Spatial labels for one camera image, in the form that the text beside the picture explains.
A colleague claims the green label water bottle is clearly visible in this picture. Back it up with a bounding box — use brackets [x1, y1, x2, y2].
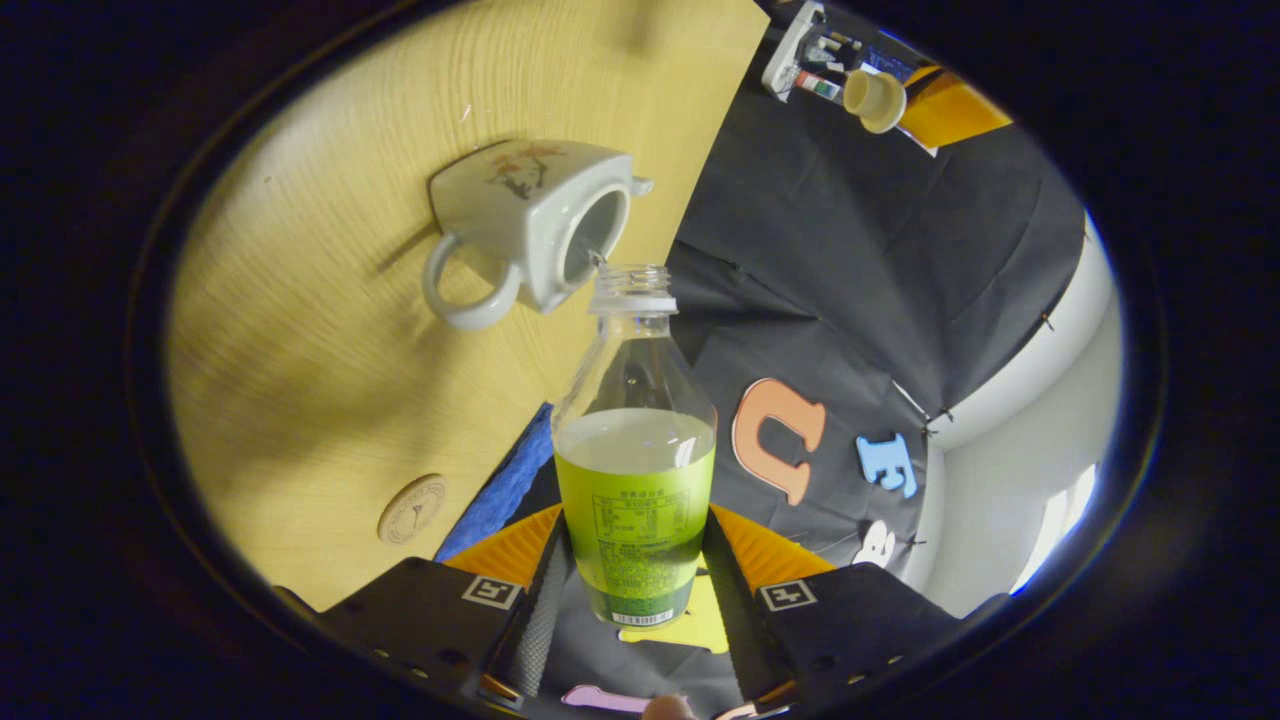
[550, 263, 719, 629]

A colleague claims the computer monitor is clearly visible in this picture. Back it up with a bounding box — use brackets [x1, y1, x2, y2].
[862, 44, 917, 84]

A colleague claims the small red cap bottle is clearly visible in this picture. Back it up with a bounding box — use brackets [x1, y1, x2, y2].
[794, 69, 847, 104]

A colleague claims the white teacup lid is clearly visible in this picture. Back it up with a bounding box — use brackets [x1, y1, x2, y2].
[842, 69, 909, 136]

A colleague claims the blue towel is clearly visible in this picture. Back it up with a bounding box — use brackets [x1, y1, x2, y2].
[432, 401, 558, 564]

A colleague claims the white side table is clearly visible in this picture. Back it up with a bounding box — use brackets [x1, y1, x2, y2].
[760, 0, 853, 102]

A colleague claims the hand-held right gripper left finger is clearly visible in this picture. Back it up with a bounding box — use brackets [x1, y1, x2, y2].
[300, 503, 577, 713]

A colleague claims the black backdrop cloth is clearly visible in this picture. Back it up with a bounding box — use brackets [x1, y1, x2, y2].
[520, 0, 1093, 717]

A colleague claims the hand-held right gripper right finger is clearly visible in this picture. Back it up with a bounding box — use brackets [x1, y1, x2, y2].
[700, 503, 1001, 717]

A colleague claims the round wooden coaster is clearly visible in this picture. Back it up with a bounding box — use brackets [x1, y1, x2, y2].
[376, 473, 449, 547]

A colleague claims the white teacup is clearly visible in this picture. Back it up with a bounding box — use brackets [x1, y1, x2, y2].
[421, 139, 656, 333]

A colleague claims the ceiling light panel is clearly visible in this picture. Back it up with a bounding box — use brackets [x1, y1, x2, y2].
[1009, 462, 1099, 597]

